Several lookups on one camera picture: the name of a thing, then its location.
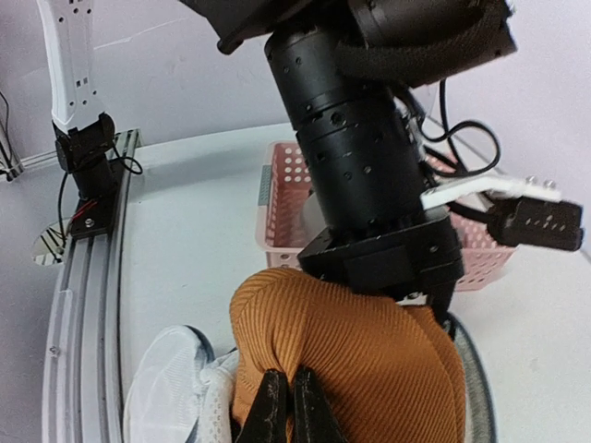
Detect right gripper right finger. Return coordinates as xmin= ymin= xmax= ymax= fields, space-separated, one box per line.
xmin=293 ymin=365 xmax=346 ymax=443

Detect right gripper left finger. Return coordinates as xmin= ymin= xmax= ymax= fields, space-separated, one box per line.
xmin=237 ymin=369 xmax=289 ymax=443

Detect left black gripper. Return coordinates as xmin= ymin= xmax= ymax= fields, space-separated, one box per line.
xmin=265 ymin=28 xmax=464 ymax=326

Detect orange bra black straps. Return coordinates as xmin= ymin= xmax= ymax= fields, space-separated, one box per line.
xmin=229 ymin=267 xmax=467 ymax=443

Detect white mesh laundry bag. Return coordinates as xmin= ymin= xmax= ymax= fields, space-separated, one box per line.
xmin=123 ymin=317 xmax=498 ymax=442

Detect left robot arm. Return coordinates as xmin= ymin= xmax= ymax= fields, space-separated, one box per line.
xmin=188 ymin=1 xmax=516 ymax=321

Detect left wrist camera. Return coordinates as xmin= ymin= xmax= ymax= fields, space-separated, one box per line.
xmin=421 ymin=174 xmax=585 ymax=251

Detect aluminium front rail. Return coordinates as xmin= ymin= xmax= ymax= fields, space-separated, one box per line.
xmin=0 ymin=128 xmax=144 ymax=443

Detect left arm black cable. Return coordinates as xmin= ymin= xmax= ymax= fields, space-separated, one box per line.
xmin=405 ymin=78 xmax=502 ymax=181

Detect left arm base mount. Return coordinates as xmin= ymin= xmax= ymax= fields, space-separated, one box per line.
xmin=54 ymin=113 xmax=143 ymax=240

